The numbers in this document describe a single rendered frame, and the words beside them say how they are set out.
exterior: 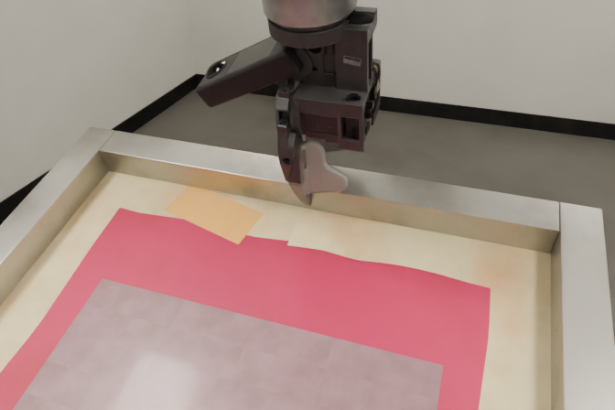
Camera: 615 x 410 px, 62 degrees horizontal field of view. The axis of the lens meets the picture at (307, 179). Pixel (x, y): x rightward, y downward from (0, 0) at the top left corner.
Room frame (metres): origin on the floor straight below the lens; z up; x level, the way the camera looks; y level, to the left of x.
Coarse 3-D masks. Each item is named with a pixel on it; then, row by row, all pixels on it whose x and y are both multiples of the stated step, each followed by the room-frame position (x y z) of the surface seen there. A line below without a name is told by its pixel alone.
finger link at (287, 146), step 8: (280, 120) 0.42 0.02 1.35; (288, 120) 0.42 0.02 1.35; (280, 128) 0.41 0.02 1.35; (288, 128) 0.42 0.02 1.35; (280, 136) 0.42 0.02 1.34; (288, 136) 0.42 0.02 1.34; (296, 136) 0.42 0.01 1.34; (280, 144) 0.42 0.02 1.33; (288, 144) 0.41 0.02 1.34; (296, 144) 0.42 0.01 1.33; (280, 152) 0.42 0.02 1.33; (288, 152) 0.41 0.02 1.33; (296, 152) 0.42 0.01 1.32; (280, 160) 0.42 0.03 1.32; (288, 160) 0.42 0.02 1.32; (296, 160) 0.42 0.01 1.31; (288, 168) 0.42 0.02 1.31; (296, 168) 0.43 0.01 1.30; (288, 176) 0.43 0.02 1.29; (296, 176) 0.43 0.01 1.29
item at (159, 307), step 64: (128, 256) 0.42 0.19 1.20; (192, 256) 0.42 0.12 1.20; (256, 256) 0.41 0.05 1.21; (64, 320) 0.35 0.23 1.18; (128, 320) 0.35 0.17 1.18; (192, 320) 0.34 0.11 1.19; (0, 384) 0.29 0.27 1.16; (64, 384) 0.29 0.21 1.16; (128, 384) 0.29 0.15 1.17; (192, 384) 0.29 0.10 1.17
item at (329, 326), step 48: (288, 288) 0.37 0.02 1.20; (336, 288) 0.37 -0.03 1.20; (384, 288) 0.36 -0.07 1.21; (432, 288) 0.36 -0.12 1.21; (480, 288) 0.36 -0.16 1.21; (288, 336) 0.32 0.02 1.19; (336, 336) 0.32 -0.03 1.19; (384, 336) 0.32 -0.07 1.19; (432, 336) 0.32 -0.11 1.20; (480, 336) 0.31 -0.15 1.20; (240, 384) 0.28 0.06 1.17; (288, 384) 0.28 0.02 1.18; (336, 384) 0.28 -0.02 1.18; (384, 384) 0.28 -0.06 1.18; (432, 384) 0.27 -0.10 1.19; (480, 384) 0.27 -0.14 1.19
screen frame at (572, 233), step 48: (96, 144) 0.55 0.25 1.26; (144, 144) 0.55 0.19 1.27; (192, 144) 0.54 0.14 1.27; (48, 192) 0.48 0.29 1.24; (240, 192) 0.49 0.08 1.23; (288, 192) 0.47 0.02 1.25; (336, 192) 0.45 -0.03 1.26; (384, 192) 0.44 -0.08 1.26; (432, 192) 0.44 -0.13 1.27; (480, 192) 0.44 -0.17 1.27; (0, 240) 0.42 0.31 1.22; (48, 240) 0.44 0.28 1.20; (480, 240) 0.41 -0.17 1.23; (528, 240) 0.40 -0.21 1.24; (576, 240) 0.37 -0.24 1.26; (0, 288) 0.38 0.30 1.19; (576, 288) 0.32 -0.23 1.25; (576, 336) 0.28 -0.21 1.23; (576, 384) 0.25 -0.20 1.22
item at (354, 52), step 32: (288, 32) 0.40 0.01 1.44; (320, 32) 0.39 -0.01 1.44; (352, 32) 0.40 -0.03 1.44; (320, 64) 0.42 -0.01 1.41; (352, 64) 0.40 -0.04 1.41; (288, 96) 0.42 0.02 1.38; (320, 96) 0.41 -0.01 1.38; (352, 96) 0.41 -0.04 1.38; (320, 128) 0.43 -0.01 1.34; (352, 128) 0.41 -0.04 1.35
